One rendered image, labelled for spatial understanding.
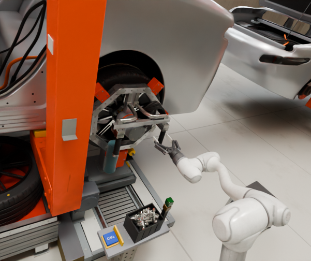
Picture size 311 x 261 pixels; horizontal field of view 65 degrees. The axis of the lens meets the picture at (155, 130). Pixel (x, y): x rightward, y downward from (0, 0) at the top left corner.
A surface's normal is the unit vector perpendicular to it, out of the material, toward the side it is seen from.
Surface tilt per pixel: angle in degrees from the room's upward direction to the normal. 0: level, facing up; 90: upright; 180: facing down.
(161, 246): 0
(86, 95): 90
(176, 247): 0
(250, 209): 6
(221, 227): 89
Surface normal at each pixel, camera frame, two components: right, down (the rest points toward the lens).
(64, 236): 0.25, -0.80
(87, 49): 0.51, 0.59
